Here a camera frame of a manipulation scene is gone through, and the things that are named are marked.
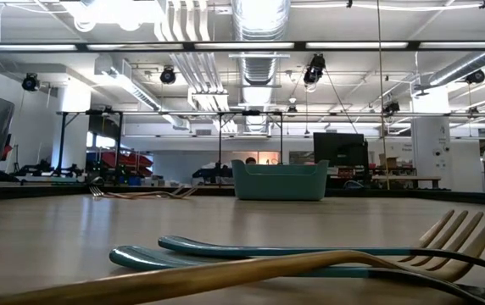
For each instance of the black background robot arm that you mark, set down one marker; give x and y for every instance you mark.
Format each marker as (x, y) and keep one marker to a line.
(47, 169)
(213, 173)

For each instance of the red equipment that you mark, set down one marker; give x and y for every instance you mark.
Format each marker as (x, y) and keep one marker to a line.
(128, 161)

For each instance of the black monitor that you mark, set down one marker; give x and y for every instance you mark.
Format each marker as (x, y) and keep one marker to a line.
(340, 148)

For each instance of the black aluminium table frame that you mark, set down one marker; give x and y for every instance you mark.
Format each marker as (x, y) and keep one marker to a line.
(395, 193)

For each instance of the green plastic bin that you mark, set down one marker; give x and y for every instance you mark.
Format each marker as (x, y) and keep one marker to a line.
(280, 182)

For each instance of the cardboard box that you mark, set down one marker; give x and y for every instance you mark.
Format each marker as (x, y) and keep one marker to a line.
(388, 162)

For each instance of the black background rig frame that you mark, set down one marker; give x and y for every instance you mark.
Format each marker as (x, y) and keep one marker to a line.
(62, 144)

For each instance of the gold fork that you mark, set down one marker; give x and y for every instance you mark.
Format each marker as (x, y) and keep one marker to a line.
(183, 279)

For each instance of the silver ventilation duct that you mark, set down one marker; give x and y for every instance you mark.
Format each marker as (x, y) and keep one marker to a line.
(463, 68)
(259, 68)

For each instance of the thin vertical rod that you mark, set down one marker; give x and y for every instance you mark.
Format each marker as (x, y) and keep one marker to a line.
(380, 127)

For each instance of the black hanging camera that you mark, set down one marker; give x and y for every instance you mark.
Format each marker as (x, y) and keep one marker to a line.
(30, 82)
(168, 76)
(313, 72)
(475, 76)
(391, 108)

